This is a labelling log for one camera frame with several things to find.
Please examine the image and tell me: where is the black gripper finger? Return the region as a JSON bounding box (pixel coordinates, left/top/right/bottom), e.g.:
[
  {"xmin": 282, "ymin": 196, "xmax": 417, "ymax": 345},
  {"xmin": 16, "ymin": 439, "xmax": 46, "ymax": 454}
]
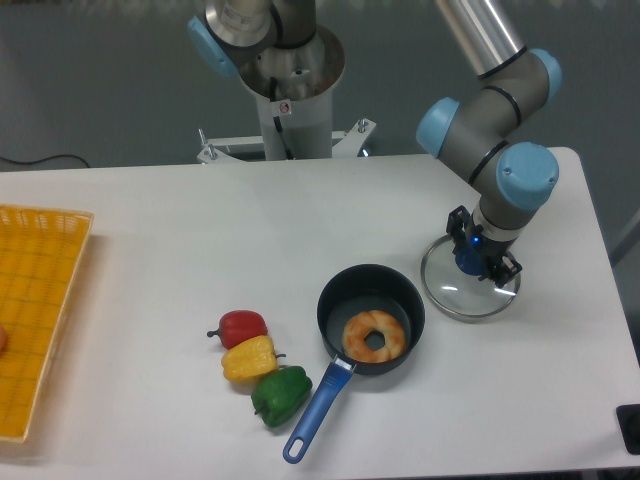
[
  {"xmin": 478, "ymin": 256, "xmax": 496, "ymax": 282},
  {"xmin": 492, "ymin": 252, "xmax": 522, "ymax": 288}
]

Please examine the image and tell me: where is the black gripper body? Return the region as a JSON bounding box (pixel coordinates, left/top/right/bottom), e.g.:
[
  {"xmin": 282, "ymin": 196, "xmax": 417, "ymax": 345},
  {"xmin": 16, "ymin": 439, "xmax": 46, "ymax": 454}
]
[{"xmin": 467, "ymin": 222, "xmax": 518, "ymax": 261}]

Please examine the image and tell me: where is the glass pot lid blue knob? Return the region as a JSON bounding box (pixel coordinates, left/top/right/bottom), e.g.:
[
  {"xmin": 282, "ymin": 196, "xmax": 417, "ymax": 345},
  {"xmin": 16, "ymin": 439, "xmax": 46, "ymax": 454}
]
[{"xmin": 421, "ymin": 236, "xmax": 521, "ymax": 323}]

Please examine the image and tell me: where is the black saucepan blue handle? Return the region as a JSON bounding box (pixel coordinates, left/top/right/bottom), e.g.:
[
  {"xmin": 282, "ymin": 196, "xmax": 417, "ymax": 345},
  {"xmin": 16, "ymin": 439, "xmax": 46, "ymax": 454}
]
[{"xmin": 283, "ymin": 264, "xmax": 425, "ymax": 464}]

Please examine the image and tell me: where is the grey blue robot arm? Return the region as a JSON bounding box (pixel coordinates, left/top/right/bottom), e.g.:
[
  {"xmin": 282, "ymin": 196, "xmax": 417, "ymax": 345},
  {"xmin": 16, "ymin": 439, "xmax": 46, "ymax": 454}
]
[{"xmin": 187, "ymin": 1, "xmax": 562, "ymax": 286}]

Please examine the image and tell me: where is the grey table leg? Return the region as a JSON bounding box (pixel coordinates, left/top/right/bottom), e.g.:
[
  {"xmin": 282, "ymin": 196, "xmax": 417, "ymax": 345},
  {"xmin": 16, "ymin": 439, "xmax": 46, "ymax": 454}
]
[{"xmin": 609, "ymin": 209, "xmax": 640, "ymax": 267}]

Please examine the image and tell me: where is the glazed toy donut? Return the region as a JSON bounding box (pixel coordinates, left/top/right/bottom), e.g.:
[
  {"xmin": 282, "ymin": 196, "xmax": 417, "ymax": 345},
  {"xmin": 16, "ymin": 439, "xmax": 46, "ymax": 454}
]
[{"xmin": 342, "ymin": 310, "xmax": 407, "ymax": 364}]

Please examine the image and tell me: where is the black device at table edge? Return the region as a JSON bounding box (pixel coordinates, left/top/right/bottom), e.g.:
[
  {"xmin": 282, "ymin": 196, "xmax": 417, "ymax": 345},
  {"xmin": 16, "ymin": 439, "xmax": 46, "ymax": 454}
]
[{"xmin": 616, "ymin": 404, "xmax": 640, "ymax": 455}]

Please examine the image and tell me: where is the green toy bell pepper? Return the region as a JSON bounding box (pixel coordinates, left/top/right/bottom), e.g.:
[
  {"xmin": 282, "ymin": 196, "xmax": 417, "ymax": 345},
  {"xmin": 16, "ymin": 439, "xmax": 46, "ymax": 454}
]
[{"xmin": 251, "ymin": 366, "xmax": 313, "ymax": 429}]

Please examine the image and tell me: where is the yellow toy bell pepper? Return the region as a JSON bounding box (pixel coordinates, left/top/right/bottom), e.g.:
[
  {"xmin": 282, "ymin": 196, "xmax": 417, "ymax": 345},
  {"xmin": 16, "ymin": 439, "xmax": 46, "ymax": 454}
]
[{"xmin": 221, "ymin": 335, "xmax": 285, "ymax": 383}]

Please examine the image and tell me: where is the red toy bell pepper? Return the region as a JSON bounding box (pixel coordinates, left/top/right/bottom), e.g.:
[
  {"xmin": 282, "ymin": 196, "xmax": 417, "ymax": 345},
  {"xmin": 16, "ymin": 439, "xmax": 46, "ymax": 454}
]
[{"xmin": 207, "ymin": 310, "xmax": 268, "ymax": 350}]

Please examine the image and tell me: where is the yellow plastic basket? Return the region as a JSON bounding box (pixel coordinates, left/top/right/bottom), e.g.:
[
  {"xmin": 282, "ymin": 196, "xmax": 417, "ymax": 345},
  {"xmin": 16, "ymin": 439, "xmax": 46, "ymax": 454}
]
[{"xmin": 1, "ymin": 205, "xmax": 94, "ymax": 443}]

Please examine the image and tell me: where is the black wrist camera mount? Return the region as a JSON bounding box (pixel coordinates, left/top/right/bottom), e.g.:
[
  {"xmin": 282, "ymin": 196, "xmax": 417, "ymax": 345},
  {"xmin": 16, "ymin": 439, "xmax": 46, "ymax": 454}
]
[{"xmin": 446, "ymin": 205, "xmax": 471, "ymax": 254}]

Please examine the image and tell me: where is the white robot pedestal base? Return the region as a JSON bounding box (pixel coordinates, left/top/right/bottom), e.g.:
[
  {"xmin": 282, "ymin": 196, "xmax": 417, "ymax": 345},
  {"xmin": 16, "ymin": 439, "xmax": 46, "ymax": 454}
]
[{"xmin": 191, "ymin": 25, "xmax": 376, "ymax": 161}]

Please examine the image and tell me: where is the black cable on floor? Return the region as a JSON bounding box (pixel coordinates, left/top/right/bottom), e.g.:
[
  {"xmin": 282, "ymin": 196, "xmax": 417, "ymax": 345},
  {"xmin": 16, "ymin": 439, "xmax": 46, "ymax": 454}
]
[{"xmin": 0, "ymin": 154, "xmax": 92, "ymax": 168}]

